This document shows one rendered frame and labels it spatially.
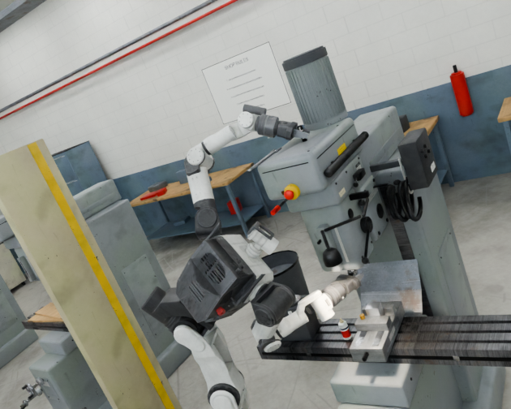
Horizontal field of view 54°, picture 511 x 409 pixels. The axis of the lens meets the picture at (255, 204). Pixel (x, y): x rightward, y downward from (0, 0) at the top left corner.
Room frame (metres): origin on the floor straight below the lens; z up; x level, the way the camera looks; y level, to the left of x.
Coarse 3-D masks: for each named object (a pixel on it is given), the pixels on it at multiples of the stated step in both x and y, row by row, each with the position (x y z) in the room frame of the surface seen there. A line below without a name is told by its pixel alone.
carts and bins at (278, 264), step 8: (264, 256) 4.20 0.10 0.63; (272, 256) 4.20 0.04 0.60; (280, 256) 4.18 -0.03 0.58; (288, 256) 4.13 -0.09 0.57; (296, 256) 4.03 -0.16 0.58; (272, 264) 4.20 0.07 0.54; (280, 264) 4.18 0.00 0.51; (288, 264) 4.13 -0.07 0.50; (296, 264) 3.85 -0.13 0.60; (280, 272) 4.03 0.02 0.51; (288, 272) 3.77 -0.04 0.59; (296, 272) 3.82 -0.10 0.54; (280, 280) 3.75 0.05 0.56; (288, 280) 3.76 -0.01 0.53; (296, 280) 3.80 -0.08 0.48; (304, 280) 3.91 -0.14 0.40; (296, 288) 3.79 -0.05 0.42; (304, 288) 3.86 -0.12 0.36
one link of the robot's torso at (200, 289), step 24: (216, 240) 1.81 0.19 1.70; (240, 240) 1.92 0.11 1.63; (192, 264) 1.78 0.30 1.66; (216, 264) 1.71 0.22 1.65; (240, 264) 1.75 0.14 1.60; (264, 264) 1.86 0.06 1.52; (192, 288) 1.78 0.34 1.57; (216, 288) 1.69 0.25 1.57; (240, 288) 1.74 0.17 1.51; (192, 312) 1.78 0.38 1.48; (216, 312) 1.74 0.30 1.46
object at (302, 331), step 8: (296, 296) 2.25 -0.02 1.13; (304, 296) 2.25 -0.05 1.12; (296, 304) 2.20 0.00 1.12; (288, 312) 2.19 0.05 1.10; (312, 320) 2.21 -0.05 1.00; (304, 328) 2.16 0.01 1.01; (312, 328) 2.19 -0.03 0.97; (288, 336) 2.22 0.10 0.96; (296, 336) 2.20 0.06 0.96; (304, 336) 2.17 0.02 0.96; (312, 336) 2.17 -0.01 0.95
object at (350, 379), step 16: (352, 368) 1.94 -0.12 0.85; (368, 368) 1.90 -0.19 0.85; (384, 368) 1.86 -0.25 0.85; (400, 368) 1.82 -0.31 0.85; (416, 368) 1.87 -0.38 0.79; (336, 384) 1.90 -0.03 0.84; (352, 384) 1.85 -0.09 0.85; (368, 384) 1.81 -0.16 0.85; (384, 384) 1.77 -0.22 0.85; (400, 384) 1.73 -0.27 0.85; (416, 384) 1.83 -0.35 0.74; (352, 400) 1.87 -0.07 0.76; (368, 400) 1.82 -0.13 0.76; (384, 400) 1.78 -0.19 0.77; (400, 400) 1.74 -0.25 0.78
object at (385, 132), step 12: (384, 108) 2.69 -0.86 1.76; (360, 120) 2.63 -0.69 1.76; (372, 120) 2.51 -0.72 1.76; (384, 120) 2.48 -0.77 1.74; (396, 120) 2.62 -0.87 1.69; (360, 132) 2.35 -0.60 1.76; (372, 132) 2.32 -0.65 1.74; (384, 132) 2.44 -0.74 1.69; (396, 132) 2.56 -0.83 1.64; (372, 144) 2.28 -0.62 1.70; (384, 144) 2.39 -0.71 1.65; (396, 144) 2.53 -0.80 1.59; (360, 156) 2.14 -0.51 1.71; (372, 156) 2.25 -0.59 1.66; (384, 156) 2.36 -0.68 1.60; (360, 180) 2.07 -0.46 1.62
